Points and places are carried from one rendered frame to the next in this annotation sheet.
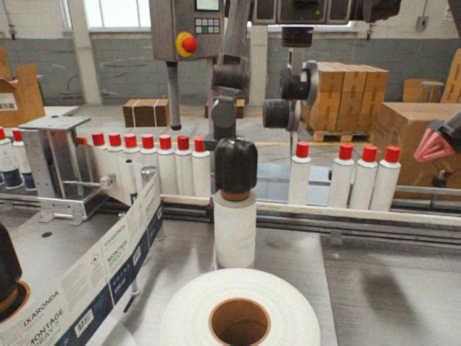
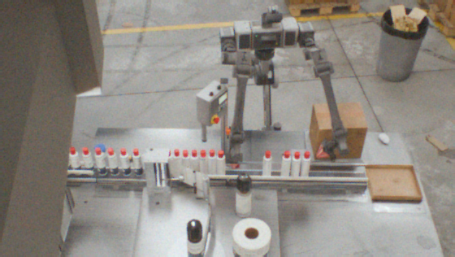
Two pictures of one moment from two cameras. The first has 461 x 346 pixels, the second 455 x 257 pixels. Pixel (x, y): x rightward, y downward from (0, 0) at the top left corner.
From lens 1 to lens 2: 2.51 m
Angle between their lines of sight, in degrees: 18
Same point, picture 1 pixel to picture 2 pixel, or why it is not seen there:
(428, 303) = (314, 216)
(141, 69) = not seen: outside the picture
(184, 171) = (213, 165)
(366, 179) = (296, 166)
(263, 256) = (253, 204)
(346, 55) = not seen: outside the picture
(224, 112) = (236, 157)
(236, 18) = (238, 116)
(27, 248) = (154, 211)
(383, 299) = (298, 216)
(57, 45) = not seen: outside the picture
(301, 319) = (266, 231)
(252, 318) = (253, 231)
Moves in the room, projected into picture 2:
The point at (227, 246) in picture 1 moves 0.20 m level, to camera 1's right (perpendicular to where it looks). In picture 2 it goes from (241, 206) to (277, 203)
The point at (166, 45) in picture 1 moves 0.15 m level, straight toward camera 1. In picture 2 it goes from (205, 120) to (214, 138)
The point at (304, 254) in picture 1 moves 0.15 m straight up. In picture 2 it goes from (269, 202) to (270, 185)
